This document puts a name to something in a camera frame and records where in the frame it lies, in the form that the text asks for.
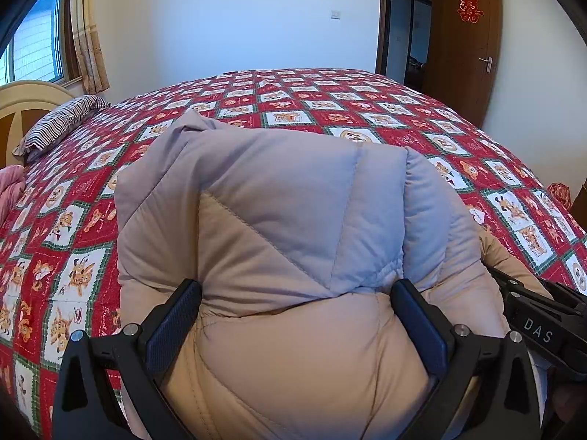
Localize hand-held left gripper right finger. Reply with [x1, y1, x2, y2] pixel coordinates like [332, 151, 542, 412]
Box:
[391, 279, 546, 440]

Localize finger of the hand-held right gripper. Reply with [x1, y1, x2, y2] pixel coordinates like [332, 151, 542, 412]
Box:
[484, 263, 558, 305]

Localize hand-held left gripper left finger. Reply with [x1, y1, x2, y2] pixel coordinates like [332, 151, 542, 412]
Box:
[52, 279, 203, 440]

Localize light purple puffer jacket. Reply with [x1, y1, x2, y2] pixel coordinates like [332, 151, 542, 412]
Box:
[114, 109, 555, 440]

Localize brown wooden cabinet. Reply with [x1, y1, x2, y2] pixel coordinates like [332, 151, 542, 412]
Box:
[570, 183, 587, 234]

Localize brown wooden door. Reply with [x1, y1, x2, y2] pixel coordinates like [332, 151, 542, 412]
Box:
[424, 0, 503, 131]

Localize folded pink quilt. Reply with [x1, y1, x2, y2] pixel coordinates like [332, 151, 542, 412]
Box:
[0, 165, 27, 225]

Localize striped pillow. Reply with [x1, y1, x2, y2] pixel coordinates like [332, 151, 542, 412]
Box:
[13, 95, 112, 163]

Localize red printed bed quilt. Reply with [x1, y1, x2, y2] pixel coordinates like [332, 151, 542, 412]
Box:
[0, 69, 587, 422]

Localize cream wooden headboard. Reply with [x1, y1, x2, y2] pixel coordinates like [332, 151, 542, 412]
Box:
[0, 80, 79, 168]

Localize red paper door decoration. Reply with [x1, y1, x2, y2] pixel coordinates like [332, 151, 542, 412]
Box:
[457, 0, 481, 23]

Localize beige patterned curtain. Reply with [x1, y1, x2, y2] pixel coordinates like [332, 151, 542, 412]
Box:
[69, 0, 112, 95]

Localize window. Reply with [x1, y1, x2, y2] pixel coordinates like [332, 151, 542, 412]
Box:
[0, 0, 69, 85]

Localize dark wooden door frame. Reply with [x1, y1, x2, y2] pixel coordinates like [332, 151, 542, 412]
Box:
[375, 0, 445, 88]

